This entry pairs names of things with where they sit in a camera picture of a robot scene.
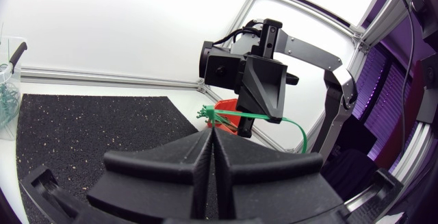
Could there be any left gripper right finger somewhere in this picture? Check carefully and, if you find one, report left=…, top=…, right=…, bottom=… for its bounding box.
left=214, top=127, right=344, bottom=223

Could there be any black cable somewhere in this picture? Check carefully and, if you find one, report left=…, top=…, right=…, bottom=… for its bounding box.
left=396, top=0, right=417, bottom=151

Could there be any black speckled mat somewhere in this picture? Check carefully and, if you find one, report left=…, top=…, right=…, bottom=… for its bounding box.
left=15, top=93, right=220, bottom=224

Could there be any heap of looped green cable ties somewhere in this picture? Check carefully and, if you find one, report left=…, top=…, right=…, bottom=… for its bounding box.
left=0, top=82, right=21, bottom=126

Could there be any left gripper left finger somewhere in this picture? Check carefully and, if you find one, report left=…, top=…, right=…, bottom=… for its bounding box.
left=86, top=129, right=214, bottom=224

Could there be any red plastic box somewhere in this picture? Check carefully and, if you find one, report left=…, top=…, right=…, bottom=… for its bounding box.
left=206, top=98, right=241, bottom=136

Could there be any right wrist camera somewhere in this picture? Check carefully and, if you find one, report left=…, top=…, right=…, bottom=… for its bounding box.
left=252, top=18, right=283, bottom=60

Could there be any green cable tie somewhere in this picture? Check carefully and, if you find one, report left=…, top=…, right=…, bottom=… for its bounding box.
left=201, top=104, right=308, bottom=155

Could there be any bundle of green cable ties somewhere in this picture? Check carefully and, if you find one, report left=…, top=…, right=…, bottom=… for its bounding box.
left=196, top=108, right=239, bottom=131

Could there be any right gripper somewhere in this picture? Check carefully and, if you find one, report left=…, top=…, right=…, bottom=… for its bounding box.
left=198, top=40, right=289, bottom=139

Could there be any clear plastic bin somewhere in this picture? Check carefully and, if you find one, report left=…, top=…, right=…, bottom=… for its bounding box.
left=0, top=35, right=29, bottom=141

